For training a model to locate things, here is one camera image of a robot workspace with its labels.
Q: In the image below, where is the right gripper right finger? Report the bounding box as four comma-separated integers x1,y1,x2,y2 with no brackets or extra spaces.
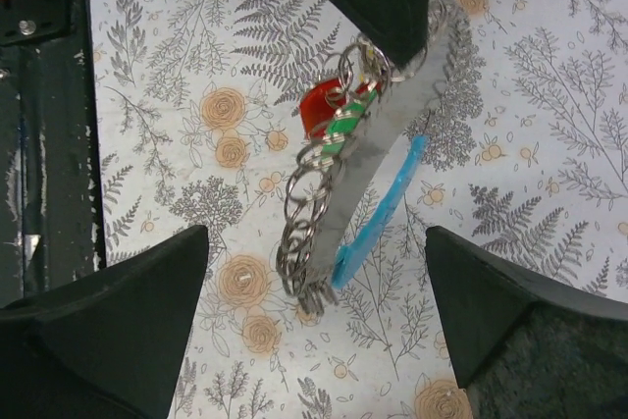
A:
426,227,627,418

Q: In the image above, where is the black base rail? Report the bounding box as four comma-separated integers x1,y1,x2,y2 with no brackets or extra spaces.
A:
1,0,106,304

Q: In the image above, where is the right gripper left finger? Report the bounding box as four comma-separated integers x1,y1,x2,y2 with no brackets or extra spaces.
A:
1,225,209,418

